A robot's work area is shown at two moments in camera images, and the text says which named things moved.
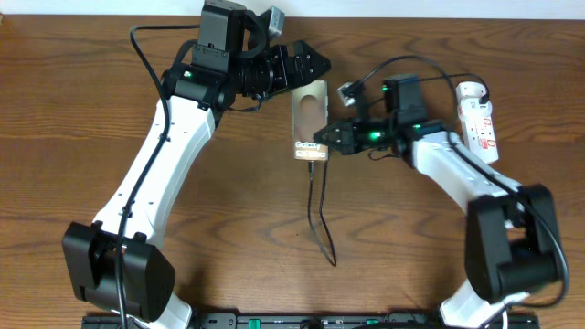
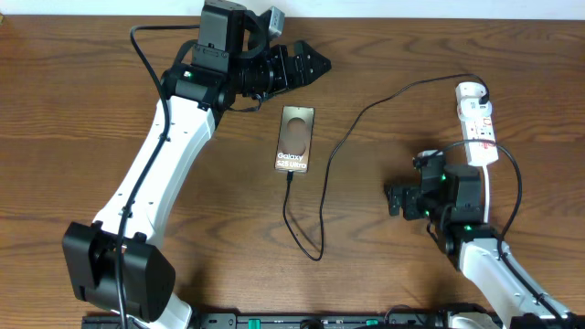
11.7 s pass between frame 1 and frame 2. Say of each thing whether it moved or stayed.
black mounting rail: stayed
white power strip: stayed
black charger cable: moved
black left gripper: stayed
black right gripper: moved
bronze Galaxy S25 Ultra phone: moved
